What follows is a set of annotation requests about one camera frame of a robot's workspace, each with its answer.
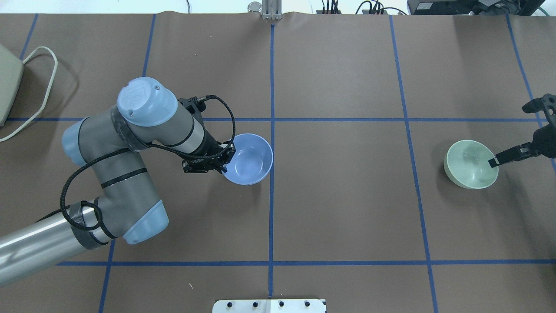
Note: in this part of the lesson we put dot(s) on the beige appliance box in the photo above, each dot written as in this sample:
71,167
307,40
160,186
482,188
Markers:
11,71

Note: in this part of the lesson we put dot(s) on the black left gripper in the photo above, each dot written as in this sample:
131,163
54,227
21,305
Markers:
211,149

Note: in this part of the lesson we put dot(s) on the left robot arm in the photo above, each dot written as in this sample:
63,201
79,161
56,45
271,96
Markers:
111,194

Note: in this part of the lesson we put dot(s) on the green bowl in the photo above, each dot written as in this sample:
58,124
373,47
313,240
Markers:
466,164

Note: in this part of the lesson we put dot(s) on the blue bowl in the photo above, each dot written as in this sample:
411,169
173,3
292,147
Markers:
252,161

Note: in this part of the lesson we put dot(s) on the aluminium frame post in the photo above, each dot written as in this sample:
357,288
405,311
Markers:
271,9

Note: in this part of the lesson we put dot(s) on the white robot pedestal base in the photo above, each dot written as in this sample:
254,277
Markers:
270,306

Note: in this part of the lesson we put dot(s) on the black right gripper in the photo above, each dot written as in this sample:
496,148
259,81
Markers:
544,143

